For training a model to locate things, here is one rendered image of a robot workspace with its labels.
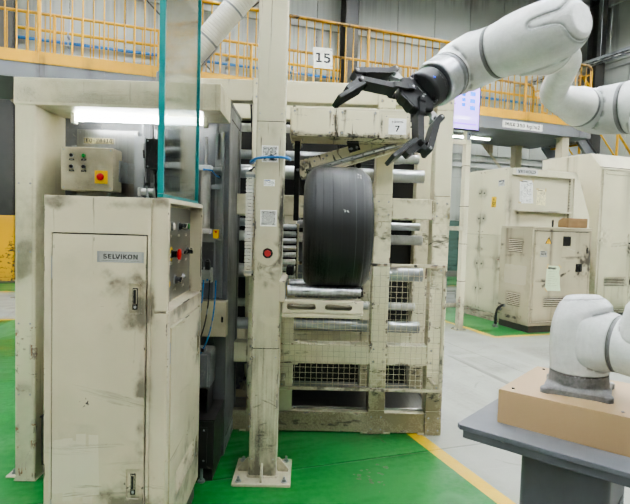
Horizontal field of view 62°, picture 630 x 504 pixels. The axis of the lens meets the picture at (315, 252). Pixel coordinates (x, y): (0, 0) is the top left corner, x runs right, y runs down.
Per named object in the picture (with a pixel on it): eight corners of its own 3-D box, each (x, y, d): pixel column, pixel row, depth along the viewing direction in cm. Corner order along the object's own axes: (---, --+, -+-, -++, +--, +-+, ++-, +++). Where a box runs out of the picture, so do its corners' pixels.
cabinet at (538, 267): (528, 333, 612) (534, 226, 605) (495, 324, 666) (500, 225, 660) (588, 330, 642) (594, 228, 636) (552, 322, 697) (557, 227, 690)
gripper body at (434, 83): (436, 114, 103) (409, 133, 98) (407, 82, 104) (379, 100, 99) (458, 88, 97) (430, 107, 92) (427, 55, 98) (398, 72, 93)
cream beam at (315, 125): (289, 135, 262) (290, 106, 262) (291, 143, 288) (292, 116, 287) (410, 139, 264) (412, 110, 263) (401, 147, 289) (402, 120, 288)
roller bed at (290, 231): (260, 278, 280) (261, 222, 278) (262, 275, 294) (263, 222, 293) (297, 279, 280) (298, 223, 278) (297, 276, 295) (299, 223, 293)
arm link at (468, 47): (417, 58, 106) (471, 33, 96) (457, 34, 115) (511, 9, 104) (437, 107, 109) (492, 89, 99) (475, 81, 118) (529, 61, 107)
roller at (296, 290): (284, 295, 233) (284, 285, 233) (284, 294, 238) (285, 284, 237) (363, 297, 234) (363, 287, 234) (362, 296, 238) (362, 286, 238)
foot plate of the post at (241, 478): (231, 486, 238) (231, 478, 238) (238, 460, 265) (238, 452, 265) (290, 487, 239) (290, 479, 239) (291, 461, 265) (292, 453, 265)
